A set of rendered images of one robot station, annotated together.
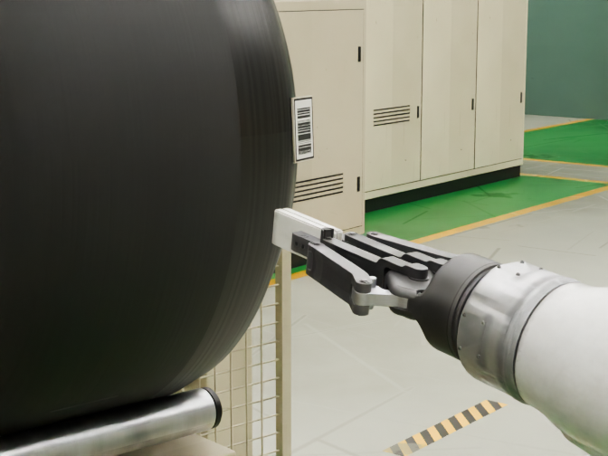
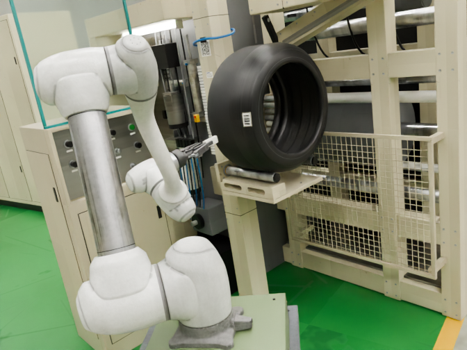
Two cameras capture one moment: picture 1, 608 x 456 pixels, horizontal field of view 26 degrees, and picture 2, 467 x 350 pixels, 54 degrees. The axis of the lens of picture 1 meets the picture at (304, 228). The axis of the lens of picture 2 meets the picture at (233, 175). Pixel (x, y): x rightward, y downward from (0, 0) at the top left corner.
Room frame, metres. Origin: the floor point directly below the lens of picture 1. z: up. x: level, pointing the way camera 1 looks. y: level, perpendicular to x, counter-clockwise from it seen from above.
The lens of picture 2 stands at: (1.15, -1.90, 1.52)
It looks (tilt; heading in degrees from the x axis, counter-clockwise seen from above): 16 degrees down; 91
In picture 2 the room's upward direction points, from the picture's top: 9 degrees counter-clockwise
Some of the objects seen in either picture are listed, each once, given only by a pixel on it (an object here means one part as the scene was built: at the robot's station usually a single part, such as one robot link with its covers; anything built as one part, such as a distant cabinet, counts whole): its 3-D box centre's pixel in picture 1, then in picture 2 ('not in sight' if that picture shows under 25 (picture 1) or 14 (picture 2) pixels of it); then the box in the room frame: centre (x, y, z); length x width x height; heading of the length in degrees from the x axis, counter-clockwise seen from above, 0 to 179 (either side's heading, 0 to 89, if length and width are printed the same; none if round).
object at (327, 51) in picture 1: (267, 130); not in sight; (6.35, 0.18, 0.62); 0.90 x 0.56 x 1.25; 142
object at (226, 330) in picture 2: not in sight; (212, 320); (1.01, -0.77, 0.78); 0.22 x 0.18 x 0.06; 167
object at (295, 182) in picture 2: not in sight; (272, 184); (1.31, 0.32, 0.80); 0.37 x 0.36 x 0.02; 41
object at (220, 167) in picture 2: not in sight; (245, 162); (1.19, 0.46, 0.90); 0.40 x 0.03 x 0.10; 41
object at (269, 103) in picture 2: not in sight; (283, 119); (1.45, 0.74, 1.05); 0.20 x 0.15 x 0.30; 131
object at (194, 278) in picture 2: not in sight; (194, 278); (0.99, -0.77, 0.92); 0.18 x 0.16 x 0.22; 15
